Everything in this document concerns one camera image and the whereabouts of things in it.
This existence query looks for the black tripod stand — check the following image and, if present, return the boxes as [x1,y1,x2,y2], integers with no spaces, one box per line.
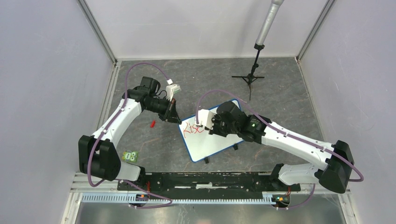
[231,44,265,100]

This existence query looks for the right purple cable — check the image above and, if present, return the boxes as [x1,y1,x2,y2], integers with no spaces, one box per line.
[195,90,364,211]

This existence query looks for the grey pole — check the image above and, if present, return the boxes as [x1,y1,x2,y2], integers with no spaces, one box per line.
[254,0,284,49]

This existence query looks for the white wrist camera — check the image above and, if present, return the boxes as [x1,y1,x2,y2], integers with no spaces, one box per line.
[195,109,215,130]
[165,84,181,101]

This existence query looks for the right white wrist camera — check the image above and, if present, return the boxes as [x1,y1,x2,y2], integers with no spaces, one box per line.
[195,109,215,130]

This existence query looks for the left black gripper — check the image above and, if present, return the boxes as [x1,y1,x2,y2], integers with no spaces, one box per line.
[145,96,182,125]

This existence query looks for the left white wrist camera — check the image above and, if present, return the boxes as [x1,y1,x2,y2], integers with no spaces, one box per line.
[165,84,181,101]

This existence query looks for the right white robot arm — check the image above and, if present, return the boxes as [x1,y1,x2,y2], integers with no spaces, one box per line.
[198,101,354,194]

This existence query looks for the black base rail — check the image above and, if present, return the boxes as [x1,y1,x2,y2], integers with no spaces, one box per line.
[134,172,301,199]

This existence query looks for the blue framed whiteboard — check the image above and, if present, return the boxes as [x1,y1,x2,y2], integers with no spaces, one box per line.
[179,115,244,162]

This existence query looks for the slotted cable duct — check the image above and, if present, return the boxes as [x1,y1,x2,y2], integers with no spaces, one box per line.
[81,193,287,205]

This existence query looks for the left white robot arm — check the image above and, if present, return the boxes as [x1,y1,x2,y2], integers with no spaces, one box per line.
[78,77,182,190]

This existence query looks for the red marker cap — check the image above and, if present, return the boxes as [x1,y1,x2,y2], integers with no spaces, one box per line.
[150,120,156,128]

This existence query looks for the green toy eraser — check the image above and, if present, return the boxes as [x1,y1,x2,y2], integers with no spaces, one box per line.
[121,151,139,162]

